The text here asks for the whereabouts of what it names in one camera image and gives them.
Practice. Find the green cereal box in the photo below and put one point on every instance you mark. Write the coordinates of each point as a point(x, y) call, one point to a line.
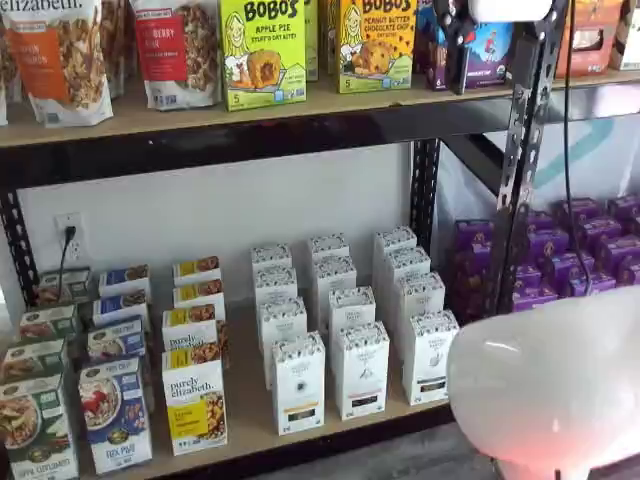
point(75, 287)
point(47, 322)
point(35, 430)
point(30, 357)

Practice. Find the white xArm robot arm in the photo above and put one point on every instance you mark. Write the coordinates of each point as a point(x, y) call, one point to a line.
point(540, 375)

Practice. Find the yellow Purely Elizabeth box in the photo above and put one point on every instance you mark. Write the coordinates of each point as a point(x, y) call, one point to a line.
point(187, 325)
point(195, 270)
point(192, 400)
point(197, 292)

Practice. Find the red Purely Elizabeth granola bag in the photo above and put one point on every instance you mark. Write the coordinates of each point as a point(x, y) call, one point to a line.
point(165, 50)

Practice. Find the purple kids snack bar box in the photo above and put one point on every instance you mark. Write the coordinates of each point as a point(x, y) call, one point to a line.
point(490, 50)

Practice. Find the orange Purely Elizabeth granola bag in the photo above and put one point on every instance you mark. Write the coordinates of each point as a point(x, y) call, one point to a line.
point(55, 60)

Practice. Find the white box yellow strip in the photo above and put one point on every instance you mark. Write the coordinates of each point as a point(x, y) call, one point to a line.
point(280, 320)
point(275, 282)
point(297, 385)
point(270, 255)

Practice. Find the particle board shelf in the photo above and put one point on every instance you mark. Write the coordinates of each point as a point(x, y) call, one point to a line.
point(600, 77)
point(245, 400)
point(175, 120)

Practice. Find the white box pink strip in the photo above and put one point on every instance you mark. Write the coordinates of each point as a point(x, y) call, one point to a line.
point(352, 307)
point(327, 245)
point(362, 370)
point(335, 277)

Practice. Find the white wall outlet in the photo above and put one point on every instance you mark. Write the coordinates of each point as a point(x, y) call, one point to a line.
point(75, 250)

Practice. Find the yellow Bobo's peanut butter box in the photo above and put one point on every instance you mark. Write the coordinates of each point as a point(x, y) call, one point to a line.
point(375, 45)

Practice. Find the blue Flax Plus cereal box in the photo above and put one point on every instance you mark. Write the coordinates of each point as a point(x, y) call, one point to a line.
point(120, 305)
point(122, 277)
point(115, 337)
point(115, 415)

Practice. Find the orange snack box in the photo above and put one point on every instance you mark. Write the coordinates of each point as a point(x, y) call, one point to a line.
point(590, 30)

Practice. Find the green Bobo's apple pie box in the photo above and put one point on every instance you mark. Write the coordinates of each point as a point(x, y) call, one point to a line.
point(260, 45)
point(311, 40)

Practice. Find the white granola bag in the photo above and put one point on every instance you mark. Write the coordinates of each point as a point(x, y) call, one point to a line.
point(3, 100)

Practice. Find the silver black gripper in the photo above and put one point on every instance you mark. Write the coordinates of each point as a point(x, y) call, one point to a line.
point(452, 15)

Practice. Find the white snack box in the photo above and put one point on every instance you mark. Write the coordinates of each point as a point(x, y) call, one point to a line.
point(627, 40)

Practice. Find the black metal shelf rack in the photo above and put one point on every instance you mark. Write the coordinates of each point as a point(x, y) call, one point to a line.
point(200, 145)
point(600, 100)

